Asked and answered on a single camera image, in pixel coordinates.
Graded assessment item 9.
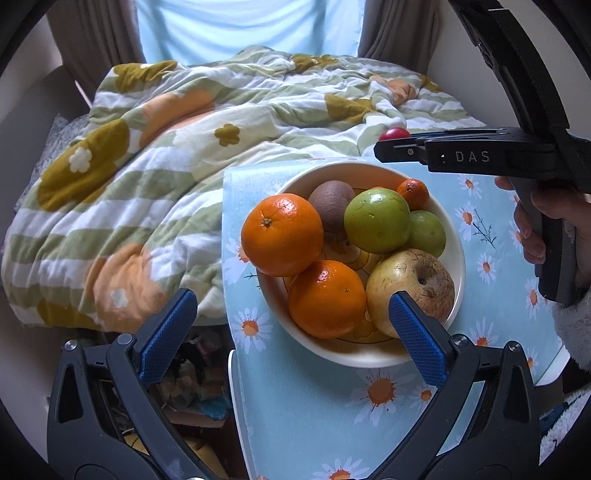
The grey textured mat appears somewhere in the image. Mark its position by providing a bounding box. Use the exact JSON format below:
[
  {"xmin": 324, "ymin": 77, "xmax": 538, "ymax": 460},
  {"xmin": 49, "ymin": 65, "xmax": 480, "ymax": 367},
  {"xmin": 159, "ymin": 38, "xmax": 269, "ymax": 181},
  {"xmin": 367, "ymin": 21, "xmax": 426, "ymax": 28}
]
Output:
[{"xmin": 44, "ymin": 113, "xmax": 90, "ymax": 151}]

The floral striped blanket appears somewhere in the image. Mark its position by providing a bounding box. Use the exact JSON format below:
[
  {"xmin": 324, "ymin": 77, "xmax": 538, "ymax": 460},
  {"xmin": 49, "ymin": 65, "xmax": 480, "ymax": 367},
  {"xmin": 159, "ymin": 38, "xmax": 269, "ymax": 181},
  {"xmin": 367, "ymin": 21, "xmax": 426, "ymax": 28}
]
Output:
[{"xmin": 0, "ymin": 45, "xmax": 488, "ymax": 333}]

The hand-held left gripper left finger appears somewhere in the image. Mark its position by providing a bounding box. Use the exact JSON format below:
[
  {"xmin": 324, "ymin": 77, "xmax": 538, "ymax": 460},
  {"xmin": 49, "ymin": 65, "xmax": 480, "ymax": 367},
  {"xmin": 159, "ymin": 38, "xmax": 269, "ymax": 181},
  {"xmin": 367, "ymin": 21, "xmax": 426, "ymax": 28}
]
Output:
[{"xmin": 46, "ymin": 287, "xmax": 232, "ymax": 480}]

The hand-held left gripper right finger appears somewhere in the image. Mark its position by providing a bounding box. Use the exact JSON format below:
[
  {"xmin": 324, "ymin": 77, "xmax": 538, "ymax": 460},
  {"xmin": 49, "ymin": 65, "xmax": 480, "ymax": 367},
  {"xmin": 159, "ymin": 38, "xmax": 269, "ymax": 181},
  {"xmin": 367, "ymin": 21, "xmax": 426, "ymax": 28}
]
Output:
[{"xmin": 369, "ymin": 290, "xmax": 541, "ymax": 480}]

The floor clutter pile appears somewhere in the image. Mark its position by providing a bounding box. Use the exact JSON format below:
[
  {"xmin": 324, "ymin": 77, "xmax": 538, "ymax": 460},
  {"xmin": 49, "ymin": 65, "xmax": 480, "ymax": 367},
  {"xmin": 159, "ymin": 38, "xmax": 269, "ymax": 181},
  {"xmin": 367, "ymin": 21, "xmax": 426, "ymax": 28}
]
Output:
[{"xmin": 92, "ymin": 323, "xmax": 234, "ymax": 480}]

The large orange with stem calyx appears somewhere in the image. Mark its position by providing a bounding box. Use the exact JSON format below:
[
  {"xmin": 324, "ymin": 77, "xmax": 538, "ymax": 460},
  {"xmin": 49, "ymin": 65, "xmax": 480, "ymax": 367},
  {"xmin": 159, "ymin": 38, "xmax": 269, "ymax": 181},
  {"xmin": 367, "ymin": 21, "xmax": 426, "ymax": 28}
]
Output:
[{"xmin": 240, "ymin": 194, "xmax": 325, "ymax": 277}]

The brown curtain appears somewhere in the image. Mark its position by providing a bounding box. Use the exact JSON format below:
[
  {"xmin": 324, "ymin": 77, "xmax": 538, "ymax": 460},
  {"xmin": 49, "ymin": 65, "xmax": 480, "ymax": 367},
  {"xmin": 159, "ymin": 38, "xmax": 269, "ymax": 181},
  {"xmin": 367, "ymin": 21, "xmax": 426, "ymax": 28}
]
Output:
[
  {"xmin": 358, "ymin": 0, "xmax": 455, "ymax": 75},
  {"xmin": 46, "ymin": 0, "xmax": 148, "ymax": 97}
]

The yellow wrinkled apple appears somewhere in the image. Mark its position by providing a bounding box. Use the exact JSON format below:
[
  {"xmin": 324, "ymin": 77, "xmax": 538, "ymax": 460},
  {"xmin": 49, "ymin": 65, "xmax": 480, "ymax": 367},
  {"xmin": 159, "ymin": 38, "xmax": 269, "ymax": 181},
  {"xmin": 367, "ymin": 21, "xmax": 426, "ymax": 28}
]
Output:
[{"xmin": 366, "ymin": 248, "xmax": 456, "ymax": 339}]

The blue daisy tablecloth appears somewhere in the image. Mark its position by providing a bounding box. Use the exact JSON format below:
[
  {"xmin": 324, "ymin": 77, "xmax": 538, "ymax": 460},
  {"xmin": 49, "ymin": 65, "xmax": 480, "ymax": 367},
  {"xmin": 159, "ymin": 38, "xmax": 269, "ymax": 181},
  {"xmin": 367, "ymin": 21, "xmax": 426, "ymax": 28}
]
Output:
[{"xmin": 222, "ymin": 157, "xmax": 573, "ymax": 480}]

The small green jujube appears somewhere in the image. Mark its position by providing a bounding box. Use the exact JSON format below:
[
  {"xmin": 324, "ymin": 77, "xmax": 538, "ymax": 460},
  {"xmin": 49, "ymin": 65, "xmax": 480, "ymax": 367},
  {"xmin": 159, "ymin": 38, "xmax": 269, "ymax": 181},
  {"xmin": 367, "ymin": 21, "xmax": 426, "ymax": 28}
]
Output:
[{"xmin": 405, "ymin": 210, "xmax": 447, "ymax": 258}]

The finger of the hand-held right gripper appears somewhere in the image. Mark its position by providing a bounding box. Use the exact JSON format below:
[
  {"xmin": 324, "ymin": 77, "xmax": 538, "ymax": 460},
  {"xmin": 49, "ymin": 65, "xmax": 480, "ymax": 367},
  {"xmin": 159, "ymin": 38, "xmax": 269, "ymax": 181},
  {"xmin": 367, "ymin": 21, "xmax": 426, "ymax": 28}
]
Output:
[
  {"xmin": 409, "ymin": 128, "xmax": 522, "ymax": 139},
  {"xmin": 374, "ymin": 133, "xmax": 507, "ymax": 174}
]

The tiny orange kumquat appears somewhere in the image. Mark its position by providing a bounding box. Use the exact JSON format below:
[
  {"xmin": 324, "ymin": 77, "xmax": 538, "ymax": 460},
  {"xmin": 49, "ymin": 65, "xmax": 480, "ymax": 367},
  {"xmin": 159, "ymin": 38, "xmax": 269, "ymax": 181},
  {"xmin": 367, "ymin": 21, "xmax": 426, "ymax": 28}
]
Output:
[{"xmin": 396, "ymin": 178, "xmax": 430, "ymax": 212}]

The person's right hand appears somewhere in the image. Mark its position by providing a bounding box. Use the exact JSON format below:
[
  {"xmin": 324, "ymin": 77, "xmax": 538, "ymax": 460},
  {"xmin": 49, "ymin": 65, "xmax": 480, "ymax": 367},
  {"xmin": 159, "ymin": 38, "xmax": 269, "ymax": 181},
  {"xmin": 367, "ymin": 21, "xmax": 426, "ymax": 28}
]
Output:
[{"xmin": 494, "ymin": 175, "xmax": 591, "ymax": 266}]

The cream plate with duck print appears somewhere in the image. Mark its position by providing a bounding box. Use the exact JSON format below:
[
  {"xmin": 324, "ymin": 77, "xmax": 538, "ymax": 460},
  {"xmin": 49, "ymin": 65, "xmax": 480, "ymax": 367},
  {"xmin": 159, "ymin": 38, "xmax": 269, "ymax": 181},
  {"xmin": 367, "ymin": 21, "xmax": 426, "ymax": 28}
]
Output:
[{"xmin": 255, "ymin": 162, "xmax": 466, "ymax": 368}]

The brown kiwi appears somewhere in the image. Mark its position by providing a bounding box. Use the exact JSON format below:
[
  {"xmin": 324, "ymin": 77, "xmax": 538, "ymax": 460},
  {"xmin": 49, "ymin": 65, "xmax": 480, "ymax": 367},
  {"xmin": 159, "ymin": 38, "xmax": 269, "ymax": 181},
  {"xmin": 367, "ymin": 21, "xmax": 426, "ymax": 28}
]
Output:
[{"xmin": 308, "ymin": 181, "xmax": 356, "ymax": 244}]

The large orange with dot navel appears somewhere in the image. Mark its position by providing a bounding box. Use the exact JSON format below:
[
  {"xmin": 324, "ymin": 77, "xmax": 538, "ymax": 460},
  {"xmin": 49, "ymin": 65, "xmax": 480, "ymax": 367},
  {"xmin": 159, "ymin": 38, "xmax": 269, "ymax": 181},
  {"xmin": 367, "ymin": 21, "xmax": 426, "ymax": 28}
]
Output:
[{"xmin": 288, "ymin": 260, "xmax": 368, "ymax": 340}]

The large green jujube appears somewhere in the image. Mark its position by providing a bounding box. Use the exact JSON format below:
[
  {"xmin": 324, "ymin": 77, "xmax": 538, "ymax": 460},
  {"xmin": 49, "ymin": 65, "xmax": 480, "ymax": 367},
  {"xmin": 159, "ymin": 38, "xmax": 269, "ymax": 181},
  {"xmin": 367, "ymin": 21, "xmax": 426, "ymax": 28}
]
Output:
[{"xmin": 344, "ymin": 188, "xmax": 411, "ymax": 254}]

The dark patterned garment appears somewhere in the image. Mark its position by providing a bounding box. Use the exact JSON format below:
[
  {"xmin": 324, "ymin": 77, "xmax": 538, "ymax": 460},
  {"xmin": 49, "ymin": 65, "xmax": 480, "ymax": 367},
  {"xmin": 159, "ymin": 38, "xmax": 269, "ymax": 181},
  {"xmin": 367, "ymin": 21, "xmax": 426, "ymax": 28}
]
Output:
[{"xmin": 538, "ymin": 383, "xmax": 588, "ymax": 467}]

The window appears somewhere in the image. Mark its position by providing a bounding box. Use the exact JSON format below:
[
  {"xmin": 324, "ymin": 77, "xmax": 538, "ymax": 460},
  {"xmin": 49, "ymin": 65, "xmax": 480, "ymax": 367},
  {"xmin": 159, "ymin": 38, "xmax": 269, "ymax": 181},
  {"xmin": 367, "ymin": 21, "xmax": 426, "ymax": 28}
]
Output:
[{"xmin": 134, "ymin": 0, "xmax": 365, "ymax": 65}]

